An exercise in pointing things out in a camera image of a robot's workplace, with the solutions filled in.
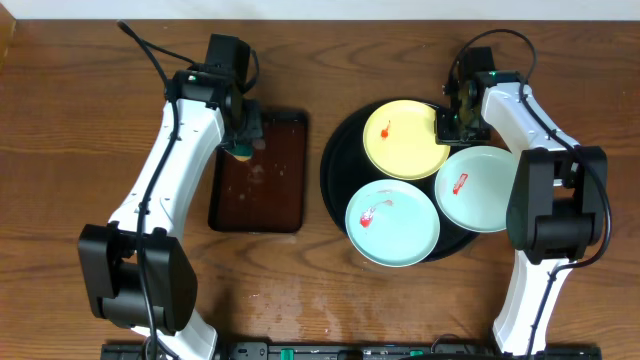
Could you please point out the green yellow sponge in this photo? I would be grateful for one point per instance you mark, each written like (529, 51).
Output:
(241, 152)

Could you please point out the rectangular brown water tray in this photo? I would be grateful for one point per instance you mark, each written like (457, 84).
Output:
(264, 194)

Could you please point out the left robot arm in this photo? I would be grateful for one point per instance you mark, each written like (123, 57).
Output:
(135, 270)

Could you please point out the yellow plate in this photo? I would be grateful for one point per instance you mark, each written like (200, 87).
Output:
(399, 140)

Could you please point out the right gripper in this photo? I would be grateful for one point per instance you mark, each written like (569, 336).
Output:
(445, 135)

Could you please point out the cardboard box corner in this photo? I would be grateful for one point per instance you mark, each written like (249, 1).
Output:
(7, 29)

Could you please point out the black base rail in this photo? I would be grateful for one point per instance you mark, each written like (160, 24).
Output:
(263, 351)

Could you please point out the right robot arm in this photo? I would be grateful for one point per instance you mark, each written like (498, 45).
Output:
(517, 171)

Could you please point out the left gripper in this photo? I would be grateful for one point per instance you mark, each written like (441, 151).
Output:
(249, 133)

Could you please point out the light blue front plate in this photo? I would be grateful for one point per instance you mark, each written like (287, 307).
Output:
(392, 223)

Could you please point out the light green right plate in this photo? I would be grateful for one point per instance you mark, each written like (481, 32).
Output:
(473, 188)

